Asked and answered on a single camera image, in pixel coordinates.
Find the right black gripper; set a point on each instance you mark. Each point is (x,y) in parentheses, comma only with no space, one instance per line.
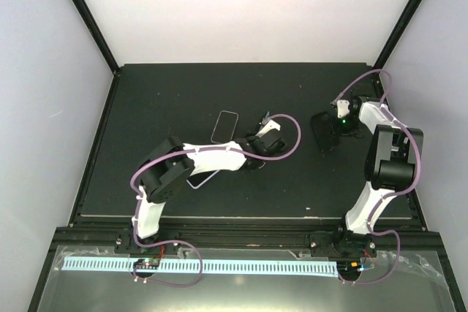
(338,131)

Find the clear phone case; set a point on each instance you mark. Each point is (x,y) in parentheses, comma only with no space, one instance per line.
(224,128)

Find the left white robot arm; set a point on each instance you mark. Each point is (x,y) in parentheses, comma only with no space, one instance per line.
(169,166)

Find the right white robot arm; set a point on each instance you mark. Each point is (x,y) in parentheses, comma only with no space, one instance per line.
(392,168)

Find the phone in purple case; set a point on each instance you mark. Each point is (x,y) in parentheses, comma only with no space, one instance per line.
(200,179)

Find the right small circuit board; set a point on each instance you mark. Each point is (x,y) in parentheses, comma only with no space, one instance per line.
(350,267)

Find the small circuit board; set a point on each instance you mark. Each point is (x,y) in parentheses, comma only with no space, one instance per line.
(350,267)
(146,264)

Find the left small circuit board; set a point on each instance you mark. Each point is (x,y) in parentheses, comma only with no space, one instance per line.
(146,264)

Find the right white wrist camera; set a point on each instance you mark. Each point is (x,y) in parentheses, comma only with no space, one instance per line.
(342,108)

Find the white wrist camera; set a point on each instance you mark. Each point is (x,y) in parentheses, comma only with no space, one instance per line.
(266,125)
(342,108)

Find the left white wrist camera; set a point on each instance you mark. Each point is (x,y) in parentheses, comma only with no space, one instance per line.
(266,125)

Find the white slotted cable duct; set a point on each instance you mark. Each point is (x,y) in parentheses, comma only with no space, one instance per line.
(206,266)

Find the right frame post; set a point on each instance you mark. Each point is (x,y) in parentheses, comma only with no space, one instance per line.
(397,32)

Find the frame post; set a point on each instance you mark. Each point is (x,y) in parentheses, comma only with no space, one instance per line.
(397,32)
(96,34)

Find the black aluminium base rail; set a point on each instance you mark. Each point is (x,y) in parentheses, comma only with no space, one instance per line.
(295,234)

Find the left frame post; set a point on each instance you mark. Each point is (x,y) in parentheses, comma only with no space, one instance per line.
(96,34)

